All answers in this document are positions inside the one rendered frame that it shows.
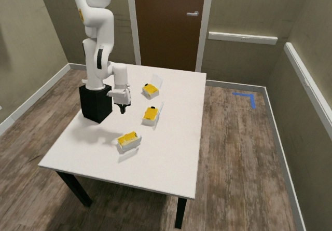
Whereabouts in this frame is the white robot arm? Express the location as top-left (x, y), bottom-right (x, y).
top-left (75, 0), bottom-right (130, 98)

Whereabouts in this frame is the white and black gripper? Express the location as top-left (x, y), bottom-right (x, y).
top-left (113, 87), bottom-right (132, 114)

